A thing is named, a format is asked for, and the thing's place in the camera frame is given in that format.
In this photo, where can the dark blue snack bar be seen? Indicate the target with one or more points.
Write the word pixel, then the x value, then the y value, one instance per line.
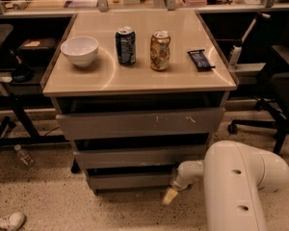
pixel 199 59

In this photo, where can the grey middle drawer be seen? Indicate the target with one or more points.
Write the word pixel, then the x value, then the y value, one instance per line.
pixel 139 157

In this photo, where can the white bowl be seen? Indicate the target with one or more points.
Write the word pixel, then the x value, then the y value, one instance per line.
pixel 80 51

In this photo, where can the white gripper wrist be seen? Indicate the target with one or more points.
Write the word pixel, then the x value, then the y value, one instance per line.
pixel 178 183

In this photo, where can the black office chair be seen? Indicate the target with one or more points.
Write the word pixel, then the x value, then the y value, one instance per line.
pixel 273 91

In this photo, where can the grey drawer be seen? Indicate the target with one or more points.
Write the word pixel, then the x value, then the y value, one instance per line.
pixel 140 123
pixel 139 157
pixel 123 178

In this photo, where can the gold soda can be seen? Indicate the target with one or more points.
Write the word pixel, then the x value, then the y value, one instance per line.
pixel 160 50

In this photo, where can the black box under desk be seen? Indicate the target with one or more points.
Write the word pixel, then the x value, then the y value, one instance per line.
pixel 39 50

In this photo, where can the blue soda can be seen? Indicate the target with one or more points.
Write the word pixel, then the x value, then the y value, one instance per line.
pixel 126 45

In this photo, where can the grey top drawer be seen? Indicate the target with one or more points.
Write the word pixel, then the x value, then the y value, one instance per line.
pixel 140 123

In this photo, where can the grey drawer cabinet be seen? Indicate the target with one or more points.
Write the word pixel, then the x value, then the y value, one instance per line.
pixel 107 86

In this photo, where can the plastic water bottle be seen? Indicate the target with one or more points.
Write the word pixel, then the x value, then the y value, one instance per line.
pixel 24 155

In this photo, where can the white sneaker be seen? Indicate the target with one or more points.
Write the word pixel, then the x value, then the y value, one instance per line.
pixel 12 222

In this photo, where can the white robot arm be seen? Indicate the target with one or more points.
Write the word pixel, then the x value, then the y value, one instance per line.
pixel 234 174

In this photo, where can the grey bottom drawer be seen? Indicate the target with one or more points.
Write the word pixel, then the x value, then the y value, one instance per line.
pixel 123 178

